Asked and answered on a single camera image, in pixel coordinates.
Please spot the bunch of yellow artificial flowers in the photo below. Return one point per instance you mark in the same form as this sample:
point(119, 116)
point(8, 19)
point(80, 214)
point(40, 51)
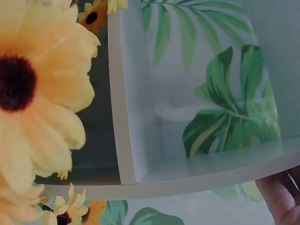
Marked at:
point(47, 98)

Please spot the white cylindrical container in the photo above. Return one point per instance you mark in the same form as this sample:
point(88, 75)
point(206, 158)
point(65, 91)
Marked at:
point(172, 122)

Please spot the person's right hand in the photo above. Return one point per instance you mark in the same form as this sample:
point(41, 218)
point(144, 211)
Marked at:
point(283, 199)

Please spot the white wooden shelf unit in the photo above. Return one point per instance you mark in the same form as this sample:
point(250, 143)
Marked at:
point(122, 117)

